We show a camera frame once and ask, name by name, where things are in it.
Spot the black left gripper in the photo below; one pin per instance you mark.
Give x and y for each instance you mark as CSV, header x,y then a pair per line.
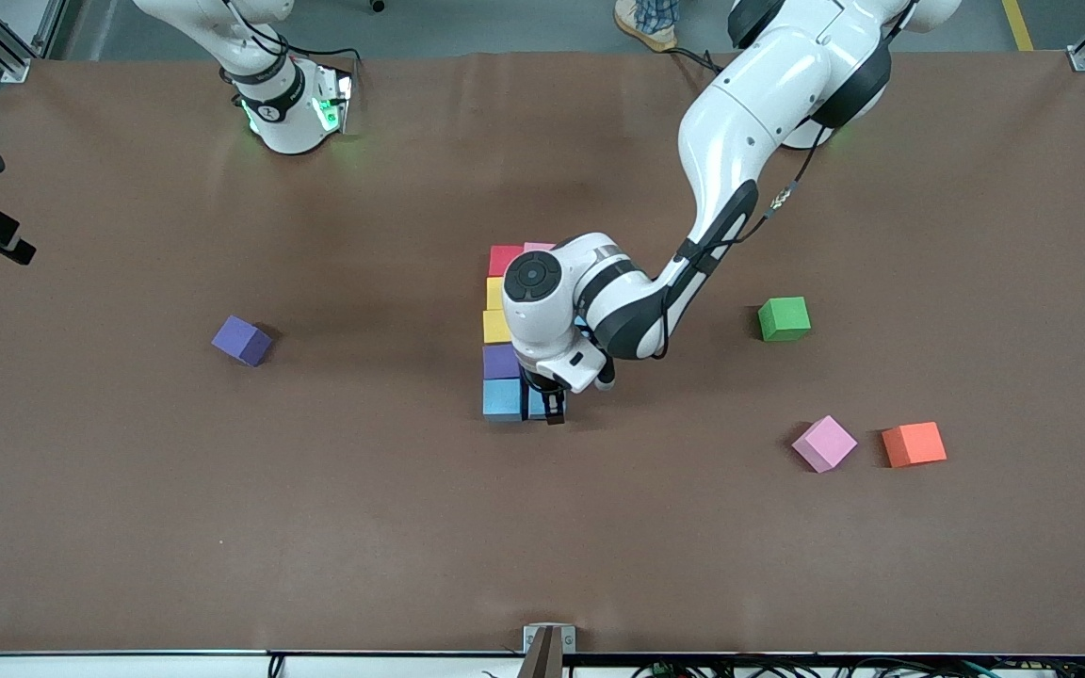
x,y
542,388

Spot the purple foam block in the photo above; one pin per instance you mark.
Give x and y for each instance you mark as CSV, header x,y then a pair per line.
x,y
239,337
499,362

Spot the yellow foam block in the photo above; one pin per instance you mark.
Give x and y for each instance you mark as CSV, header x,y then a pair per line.
x,y
494,293
495,326

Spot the red foam block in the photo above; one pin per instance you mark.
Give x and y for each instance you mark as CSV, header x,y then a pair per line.
x,y
505,260

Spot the pink foam block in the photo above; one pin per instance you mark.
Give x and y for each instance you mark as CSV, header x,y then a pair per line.
x,y
540,247
824,442

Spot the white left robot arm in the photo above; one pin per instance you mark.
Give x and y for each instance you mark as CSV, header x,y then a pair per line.
x,y
740,122

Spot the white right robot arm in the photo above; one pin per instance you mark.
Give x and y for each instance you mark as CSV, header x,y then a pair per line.
x,y
283,113

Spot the brown table mat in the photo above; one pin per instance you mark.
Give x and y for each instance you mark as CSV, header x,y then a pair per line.
x,y
542,565

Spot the green foam block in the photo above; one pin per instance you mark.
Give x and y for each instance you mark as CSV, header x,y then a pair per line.
x,y
785,317

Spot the orange foam block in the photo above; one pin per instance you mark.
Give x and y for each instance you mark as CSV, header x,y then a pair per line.
x,y
914,443

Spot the tan shoe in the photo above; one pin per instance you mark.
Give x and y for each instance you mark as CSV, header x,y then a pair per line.
x,y
655,40

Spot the blue plaid trouser leg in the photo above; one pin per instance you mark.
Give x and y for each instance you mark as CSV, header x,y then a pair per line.
x,y
660,14

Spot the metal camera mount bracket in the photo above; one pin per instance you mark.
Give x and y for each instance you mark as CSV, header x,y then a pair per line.
x,y
549,650

